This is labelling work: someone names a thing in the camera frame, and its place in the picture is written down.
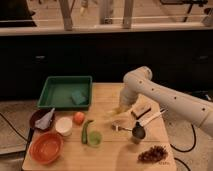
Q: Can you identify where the yellow banana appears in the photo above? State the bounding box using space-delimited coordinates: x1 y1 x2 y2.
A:
107 107 120 116

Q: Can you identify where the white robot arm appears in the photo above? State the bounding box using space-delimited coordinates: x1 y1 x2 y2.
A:
119 66 213 138

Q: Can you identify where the dark metal cup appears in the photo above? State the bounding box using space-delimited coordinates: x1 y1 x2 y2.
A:
131 122 146 144

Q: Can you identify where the white cup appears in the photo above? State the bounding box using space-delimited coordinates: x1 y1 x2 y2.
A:
55 117 72 136

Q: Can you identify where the metal fork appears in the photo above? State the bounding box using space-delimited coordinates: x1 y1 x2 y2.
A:
111 124 132 131

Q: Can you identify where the wooden cutting board table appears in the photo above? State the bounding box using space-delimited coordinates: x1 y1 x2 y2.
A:
22 83 176 171

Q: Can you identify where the orange tomato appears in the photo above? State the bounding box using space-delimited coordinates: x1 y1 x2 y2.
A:
73 112 85 125

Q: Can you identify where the teal sponge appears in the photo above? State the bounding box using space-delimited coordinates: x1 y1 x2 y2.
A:
71 91 87 105

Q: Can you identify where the green cucumber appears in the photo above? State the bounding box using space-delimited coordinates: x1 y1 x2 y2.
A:
81 120 94 144

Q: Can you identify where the bunch of dark grapes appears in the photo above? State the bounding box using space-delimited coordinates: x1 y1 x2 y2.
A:
138 146 168 163

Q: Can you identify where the green plastic tray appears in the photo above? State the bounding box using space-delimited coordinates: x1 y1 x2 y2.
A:
37 76 92 110

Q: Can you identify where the grey crumpled cloth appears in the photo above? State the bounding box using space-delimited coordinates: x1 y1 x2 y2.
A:
35 108 55 130

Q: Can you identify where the dark brown bowl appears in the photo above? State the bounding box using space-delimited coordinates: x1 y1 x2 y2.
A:
29 109 55 132

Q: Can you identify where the orange bowl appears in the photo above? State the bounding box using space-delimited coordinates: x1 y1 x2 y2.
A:
29 132 63 165

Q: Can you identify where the black cable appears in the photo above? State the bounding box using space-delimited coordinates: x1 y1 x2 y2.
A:
169 120 198 154

